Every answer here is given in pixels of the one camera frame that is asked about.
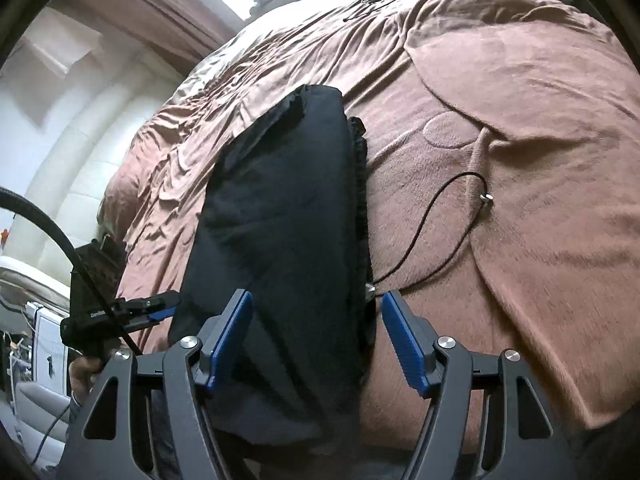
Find black pants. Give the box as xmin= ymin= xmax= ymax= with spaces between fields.
xmin=150 ymin=84 xmax=493 ymax=461

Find beige bed sheet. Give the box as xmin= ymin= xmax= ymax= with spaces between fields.
xmin=167 ymin=10 xmax=281 ymax=111

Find white cabinet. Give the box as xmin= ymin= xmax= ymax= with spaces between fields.
xmin=30 ymin=305 xmax=71 ymax=391

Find person's left hand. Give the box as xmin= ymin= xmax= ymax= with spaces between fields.
xmin=67 ymin=344 xmax=108 ymax=392

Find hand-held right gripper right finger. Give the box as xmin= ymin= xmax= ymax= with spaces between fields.
xmin=382 ymin=289 xmax=581 ymax=480

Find brown fleece blanket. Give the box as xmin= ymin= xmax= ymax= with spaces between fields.
xmin=100 ymin=0 xmax=640 ymax=461

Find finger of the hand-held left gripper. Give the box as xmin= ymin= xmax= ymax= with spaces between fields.
xmin=122 ymin=307 xmax=177 ymax=332
xmin=120 ymin=291 xmax=182 ymax=313

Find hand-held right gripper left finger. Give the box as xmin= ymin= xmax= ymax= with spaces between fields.
xmin=55 ymin=287 xmax=253 ymax=480

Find white padded headboard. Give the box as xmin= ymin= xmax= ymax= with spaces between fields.
xmin=0 ymin=25 xmax=201 ymax=271

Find black braided cable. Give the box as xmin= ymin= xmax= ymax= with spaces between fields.
xmin=0 ymin=187 xmax=143 ymax=356

